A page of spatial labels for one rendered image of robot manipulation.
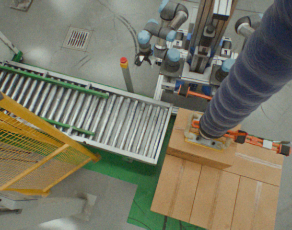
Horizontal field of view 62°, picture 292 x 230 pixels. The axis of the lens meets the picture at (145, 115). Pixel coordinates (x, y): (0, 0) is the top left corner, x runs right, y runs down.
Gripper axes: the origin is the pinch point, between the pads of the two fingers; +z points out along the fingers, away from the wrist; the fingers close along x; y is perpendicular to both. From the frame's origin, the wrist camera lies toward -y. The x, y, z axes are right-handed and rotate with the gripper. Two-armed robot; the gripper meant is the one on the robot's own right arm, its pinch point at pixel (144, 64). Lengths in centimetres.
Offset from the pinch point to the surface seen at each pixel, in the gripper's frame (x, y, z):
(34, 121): 21, -83, -28
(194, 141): -66, -18, 40
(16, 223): -5, -139, -9
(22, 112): 21, -82, -44
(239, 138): -94, 3, 28
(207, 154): -82, -18, 53
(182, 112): -41, 2, 53
